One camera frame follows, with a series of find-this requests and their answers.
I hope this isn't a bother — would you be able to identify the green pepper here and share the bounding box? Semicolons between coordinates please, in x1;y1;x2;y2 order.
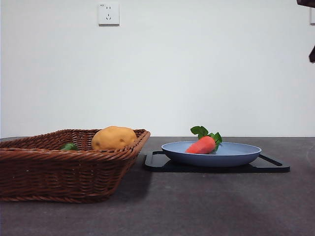
60;143;79;151

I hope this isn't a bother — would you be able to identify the blue round plate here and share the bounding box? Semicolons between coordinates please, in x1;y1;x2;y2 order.
161;141;262;168

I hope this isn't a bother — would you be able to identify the brown woven wicker basket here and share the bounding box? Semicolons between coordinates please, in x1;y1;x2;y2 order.
0;129;151;204

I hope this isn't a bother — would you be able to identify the orange carrot with green leaves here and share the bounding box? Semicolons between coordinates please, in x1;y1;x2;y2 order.
185;125;223;155

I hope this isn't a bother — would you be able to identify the yellow-brown potato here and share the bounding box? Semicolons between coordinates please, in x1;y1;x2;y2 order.
91;125;138;150

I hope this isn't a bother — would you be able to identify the dark rectangular tray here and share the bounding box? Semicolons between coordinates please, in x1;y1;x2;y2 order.
143;150;291;174

